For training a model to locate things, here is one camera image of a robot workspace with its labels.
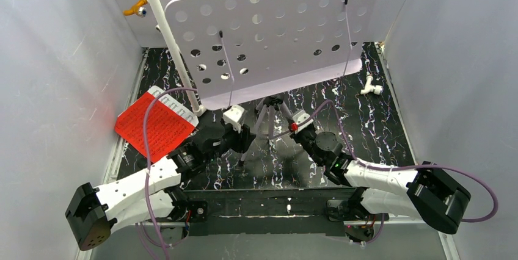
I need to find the red sheet music book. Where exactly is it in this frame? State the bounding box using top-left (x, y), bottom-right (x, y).
top-left (114, 85), bottom-right (199, 164)

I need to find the lilac perforated music stand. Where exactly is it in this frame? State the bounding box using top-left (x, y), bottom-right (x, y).
top-left (165, 0), bottom-right (377, 110)

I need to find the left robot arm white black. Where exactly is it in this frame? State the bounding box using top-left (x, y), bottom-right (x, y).
top-left (65, 123), bottom-right (257, 251)

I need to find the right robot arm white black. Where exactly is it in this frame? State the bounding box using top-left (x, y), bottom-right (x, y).
top-left (290, 125), bottom-right (471, 234)

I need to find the white pipe tee fitting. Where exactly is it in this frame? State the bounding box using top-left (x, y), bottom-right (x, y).
top-left (360, 74), bottom-right (383, 95)

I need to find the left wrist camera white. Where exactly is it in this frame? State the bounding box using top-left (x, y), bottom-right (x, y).
top-left (222, 105), bottom-right (245, 133)

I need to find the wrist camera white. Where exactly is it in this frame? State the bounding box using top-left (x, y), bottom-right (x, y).
top-left (288, 110), bottom-right (313, 133)
top-left (222, 105), bottom-right (245, 133)

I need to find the white PVC pipe frame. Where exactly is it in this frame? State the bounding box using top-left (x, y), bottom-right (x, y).
top-left (131, 0), bottom-right (206, 116)

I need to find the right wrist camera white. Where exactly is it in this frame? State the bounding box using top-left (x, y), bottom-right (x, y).
top-left (288, 110), bottom-right (313, 133)

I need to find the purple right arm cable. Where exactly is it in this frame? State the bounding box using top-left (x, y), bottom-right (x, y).
top-left (269, 100), bottom-right (499, 247)

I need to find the orange wall hook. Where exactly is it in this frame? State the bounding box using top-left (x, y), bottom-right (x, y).
top-left (123, 0), bottom-right (148, 18)

